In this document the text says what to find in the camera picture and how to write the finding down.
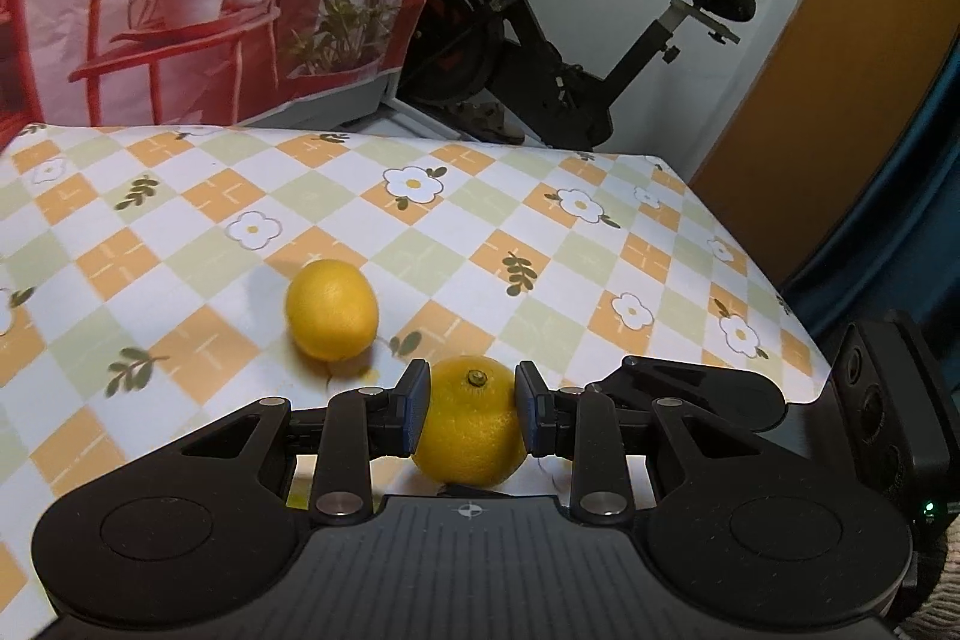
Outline yellow lemon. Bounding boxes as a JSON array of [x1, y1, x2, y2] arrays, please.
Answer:
[[411, 355, 530, 489], [285, 260, 380, 362]]

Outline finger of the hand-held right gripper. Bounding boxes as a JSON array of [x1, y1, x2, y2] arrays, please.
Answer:
[[592, 355, 786, 432]]

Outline brown sandal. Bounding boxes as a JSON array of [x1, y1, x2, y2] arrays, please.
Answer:
[[456, 100, 527, 146]]

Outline dark blue curtain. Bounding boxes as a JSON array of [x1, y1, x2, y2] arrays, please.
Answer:
[[780, 40, 960, 356]]

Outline orange wooden door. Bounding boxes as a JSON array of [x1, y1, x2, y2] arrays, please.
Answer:
[[688, 0, 960, 285]]

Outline checkered floral tablecloth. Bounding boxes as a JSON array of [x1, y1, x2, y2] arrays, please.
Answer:
[[0, 122, 835, 611]]

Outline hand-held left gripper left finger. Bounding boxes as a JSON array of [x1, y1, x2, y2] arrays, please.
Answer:
[[180, 361, 434, 527]]

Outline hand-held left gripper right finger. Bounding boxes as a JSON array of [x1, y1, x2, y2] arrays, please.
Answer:
[[514, 361, 781, 527]]

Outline black exercise bike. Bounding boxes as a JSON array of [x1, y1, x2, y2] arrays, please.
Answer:
[[394, 0, 757, 154]]

